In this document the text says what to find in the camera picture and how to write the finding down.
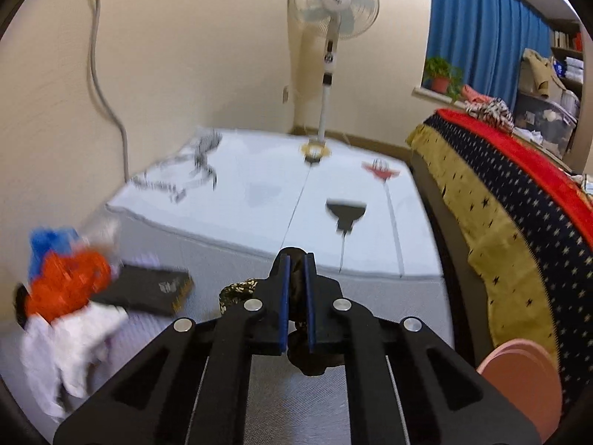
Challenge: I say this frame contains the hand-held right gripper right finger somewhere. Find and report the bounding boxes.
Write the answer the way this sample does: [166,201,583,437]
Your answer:
[303,250,543,445]

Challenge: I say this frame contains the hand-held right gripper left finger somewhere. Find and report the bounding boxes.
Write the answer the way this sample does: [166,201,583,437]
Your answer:
[52,247,292,445]

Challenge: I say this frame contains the black gold-patterned wrapper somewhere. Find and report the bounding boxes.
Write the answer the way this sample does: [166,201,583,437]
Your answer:
[218,255,346,376]

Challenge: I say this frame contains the white printed mat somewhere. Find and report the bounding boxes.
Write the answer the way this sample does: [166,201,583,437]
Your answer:
[106,126,445,279]

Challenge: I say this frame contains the grey floor mat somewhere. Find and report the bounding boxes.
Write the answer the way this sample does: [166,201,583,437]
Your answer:
[0,236,457,445]

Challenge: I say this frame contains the black flat box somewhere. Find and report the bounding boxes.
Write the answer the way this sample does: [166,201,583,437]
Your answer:
[93,264,194,316]

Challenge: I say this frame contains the clear printed packet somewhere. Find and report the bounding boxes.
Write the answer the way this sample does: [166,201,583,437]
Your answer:
[83,218,122,260]

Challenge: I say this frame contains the white crumpled cloth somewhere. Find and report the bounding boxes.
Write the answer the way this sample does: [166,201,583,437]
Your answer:
[22,303,130,420]

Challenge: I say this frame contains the orange cloth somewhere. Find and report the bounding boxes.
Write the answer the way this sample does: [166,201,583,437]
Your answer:
[25,250,113,323]

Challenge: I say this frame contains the red starry blanket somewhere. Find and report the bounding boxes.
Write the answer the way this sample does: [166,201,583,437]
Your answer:
[407,109,593,409]

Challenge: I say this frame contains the white windowsill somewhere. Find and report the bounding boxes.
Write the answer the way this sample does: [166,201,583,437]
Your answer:
[412,87,468,103]

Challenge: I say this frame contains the blue cloth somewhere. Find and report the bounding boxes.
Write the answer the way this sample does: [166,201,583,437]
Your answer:
[29,227,82,279]

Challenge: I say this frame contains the potted green plant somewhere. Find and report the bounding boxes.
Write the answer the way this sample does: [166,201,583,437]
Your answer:
[424,57,464,98]

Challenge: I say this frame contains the pink cloth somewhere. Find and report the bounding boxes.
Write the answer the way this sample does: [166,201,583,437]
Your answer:
[458,84,498,105]

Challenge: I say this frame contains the zebra-striped cloth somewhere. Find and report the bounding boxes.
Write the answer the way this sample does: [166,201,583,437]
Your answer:
[464,97,516,133]

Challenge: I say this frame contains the clear storage box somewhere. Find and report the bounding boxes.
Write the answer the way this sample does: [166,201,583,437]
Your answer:
[513,90,580,158]

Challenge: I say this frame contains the white standing fan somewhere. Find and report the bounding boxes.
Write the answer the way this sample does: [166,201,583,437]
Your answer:
[287,0,381,146]

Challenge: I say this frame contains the blue curtain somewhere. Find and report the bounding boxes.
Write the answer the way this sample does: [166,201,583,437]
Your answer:
[425,0,557,107]

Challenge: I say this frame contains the beige cloth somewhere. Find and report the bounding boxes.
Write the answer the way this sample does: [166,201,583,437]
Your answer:
[521,47,563,98]

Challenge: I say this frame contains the folded white towels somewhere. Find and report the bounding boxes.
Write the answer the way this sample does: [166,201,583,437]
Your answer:
[553,57,584,79]

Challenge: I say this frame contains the wooden shelf unit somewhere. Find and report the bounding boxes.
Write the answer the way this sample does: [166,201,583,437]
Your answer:
[547,19,587,103]

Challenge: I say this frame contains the row of books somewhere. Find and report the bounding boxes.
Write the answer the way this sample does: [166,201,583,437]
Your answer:
[551,30,584,49]

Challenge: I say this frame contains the grey wall cable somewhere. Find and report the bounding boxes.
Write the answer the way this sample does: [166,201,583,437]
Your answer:
[88,0,130,181]

